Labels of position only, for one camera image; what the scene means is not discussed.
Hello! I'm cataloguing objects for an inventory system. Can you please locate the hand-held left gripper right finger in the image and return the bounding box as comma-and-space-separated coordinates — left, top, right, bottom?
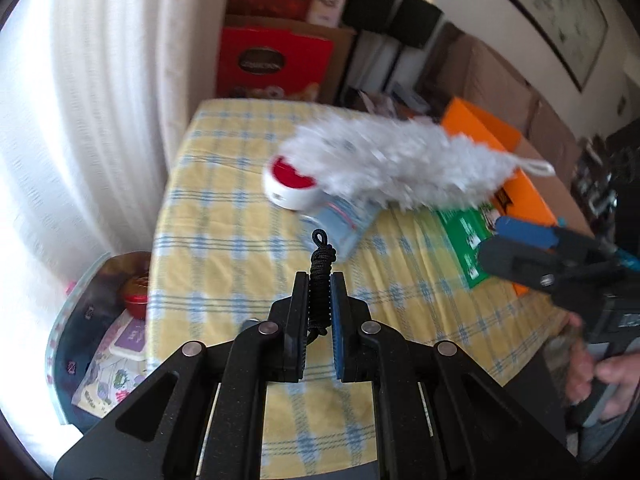
330, 271, 581, 480

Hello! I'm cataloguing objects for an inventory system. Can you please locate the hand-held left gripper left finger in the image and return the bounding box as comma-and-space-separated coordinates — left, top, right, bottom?
52, 271, 311, 480

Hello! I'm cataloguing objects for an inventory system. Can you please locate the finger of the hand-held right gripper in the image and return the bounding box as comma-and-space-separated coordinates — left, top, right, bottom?
495, 216, 613, 257
477, 237, 618, 311

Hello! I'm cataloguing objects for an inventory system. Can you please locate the black cord with clip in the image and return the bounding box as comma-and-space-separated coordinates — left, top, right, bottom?
304, 229, 333, 346

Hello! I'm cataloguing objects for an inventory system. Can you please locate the green toothpaste box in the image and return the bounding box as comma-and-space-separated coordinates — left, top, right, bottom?
435, 200, 511, 288

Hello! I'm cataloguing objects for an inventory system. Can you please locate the clear plastic bottle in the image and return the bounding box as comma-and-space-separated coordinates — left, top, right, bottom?
300, 197, 383, 261

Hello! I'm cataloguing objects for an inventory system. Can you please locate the orange cardboard box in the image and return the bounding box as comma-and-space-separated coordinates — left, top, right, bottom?
440, 97, 596, 297

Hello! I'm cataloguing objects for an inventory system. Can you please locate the red white round container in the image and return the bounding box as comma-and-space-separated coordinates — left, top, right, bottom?
262, 155, 321, 211

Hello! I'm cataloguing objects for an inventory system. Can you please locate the white fluffy duster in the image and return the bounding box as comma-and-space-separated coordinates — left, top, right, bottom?
280, 112, 557, 211

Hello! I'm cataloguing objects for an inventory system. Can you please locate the person's right hand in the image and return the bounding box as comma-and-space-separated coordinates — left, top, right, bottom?
565, 320, 640, 421

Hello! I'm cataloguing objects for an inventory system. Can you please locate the dark metal clutter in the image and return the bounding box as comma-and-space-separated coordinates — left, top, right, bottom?
575, 132, 618, 211

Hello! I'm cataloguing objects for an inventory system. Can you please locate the yellow checked tablecloth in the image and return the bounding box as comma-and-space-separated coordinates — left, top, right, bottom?
147, 97, 576, 466

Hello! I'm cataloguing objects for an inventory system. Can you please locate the tan sofa cushion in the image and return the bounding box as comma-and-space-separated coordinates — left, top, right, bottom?
452, 35, 538, 116
525, 95, 586, 161

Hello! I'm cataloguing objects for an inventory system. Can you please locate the red round tin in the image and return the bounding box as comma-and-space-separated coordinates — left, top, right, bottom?
120, 274, 151, 320

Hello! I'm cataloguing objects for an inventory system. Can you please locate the white purple box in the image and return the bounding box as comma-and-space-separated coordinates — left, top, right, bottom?
107, 320, 148, 361

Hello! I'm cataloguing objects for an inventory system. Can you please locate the brown sofa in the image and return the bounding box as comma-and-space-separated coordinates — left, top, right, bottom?
417, 20, 601, 171

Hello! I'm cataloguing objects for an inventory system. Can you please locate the plastic bag clutter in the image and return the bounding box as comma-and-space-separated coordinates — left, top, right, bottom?
357, 87, 431, 116

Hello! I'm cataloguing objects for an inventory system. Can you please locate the clear plastic storage bin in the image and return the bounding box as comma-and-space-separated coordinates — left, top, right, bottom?
45, 252, 156, 426

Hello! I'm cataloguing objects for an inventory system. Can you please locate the framed landscape painting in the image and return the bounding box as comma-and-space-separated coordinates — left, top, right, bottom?
465, 0, 610, 93

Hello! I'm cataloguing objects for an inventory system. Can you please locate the brown cardboard box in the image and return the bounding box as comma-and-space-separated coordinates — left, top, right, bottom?
222, 14, 357, 106

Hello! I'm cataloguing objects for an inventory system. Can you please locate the red biscuit gift box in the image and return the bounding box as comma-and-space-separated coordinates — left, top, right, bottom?
216, 27, 335, 100

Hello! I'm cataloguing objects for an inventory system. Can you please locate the pink white box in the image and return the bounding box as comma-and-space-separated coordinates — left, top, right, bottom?
307, 0, 348, 26

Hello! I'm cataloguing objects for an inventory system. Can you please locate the white sheer curtain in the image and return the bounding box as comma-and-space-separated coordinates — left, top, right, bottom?
0, 0, 236, 461

